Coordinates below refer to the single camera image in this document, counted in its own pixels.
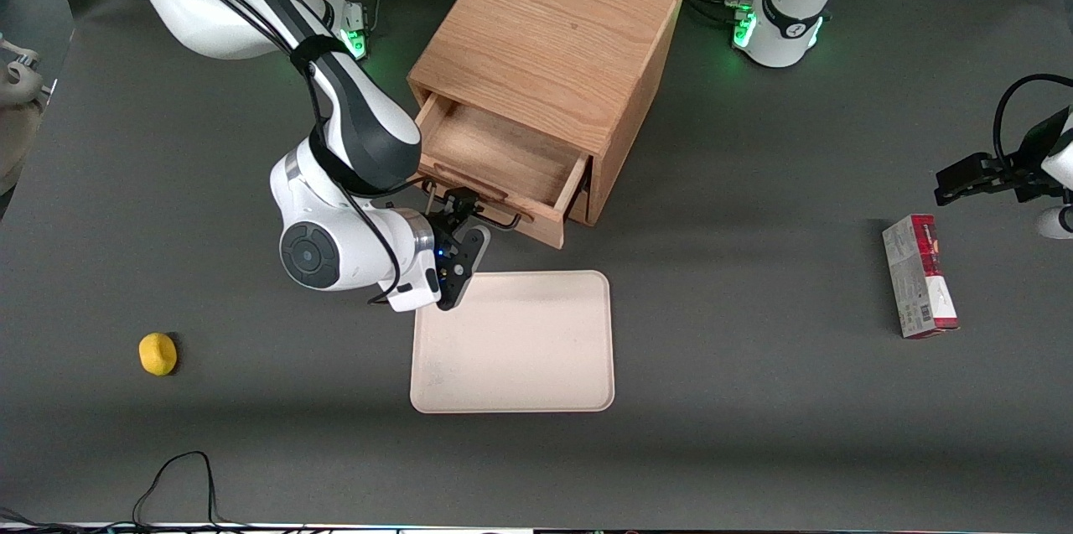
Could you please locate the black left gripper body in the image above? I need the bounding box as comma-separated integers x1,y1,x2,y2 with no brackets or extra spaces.
1000,105,1072,203

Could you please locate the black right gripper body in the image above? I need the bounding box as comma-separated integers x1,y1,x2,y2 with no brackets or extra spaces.
424,214,493,311

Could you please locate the black metal drawer handle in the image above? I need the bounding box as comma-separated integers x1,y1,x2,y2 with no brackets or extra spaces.
423,178,523,232

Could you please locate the wooden drawer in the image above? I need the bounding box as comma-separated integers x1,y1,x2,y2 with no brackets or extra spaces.
416,91,591,251
565,169,594,225

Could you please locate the wooden drawer cabinet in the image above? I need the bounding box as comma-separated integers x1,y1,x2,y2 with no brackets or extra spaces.
407,0,686,226

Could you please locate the cream rectangular tray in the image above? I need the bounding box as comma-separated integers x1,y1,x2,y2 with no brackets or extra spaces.
409,269,615,415

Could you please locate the red grey cardboard box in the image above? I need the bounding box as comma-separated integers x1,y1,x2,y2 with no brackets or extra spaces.
882,214,961,340

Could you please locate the yellow lemon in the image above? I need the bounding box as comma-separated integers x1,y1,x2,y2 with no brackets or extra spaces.
138,332,179,376

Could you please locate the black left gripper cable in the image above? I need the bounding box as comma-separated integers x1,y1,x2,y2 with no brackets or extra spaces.
993,74,1073,171

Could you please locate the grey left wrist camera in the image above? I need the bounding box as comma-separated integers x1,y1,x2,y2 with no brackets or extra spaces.
1035,207,1073,240

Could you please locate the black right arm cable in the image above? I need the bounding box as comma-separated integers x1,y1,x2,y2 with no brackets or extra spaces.
61,0,405,306

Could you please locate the thin black looped cable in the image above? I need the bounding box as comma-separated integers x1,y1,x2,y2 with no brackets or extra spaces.
0,450,336,534

